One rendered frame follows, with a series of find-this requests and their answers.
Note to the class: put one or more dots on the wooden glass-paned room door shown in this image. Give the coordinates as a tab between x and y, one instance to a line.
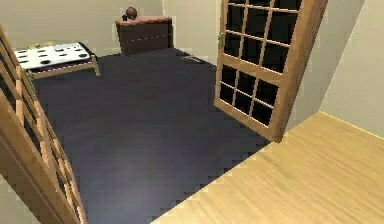
20	146
293	66

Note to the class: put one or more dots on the brown ball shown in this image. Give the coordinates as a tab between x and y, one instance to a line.
131	13

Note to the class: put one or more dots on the bed with white spotted cover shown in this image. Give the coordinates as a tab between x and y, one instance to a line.
53	58

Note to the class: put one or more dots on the dark brown chest of drawers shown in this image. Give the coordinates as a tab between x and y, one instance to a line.
145	36

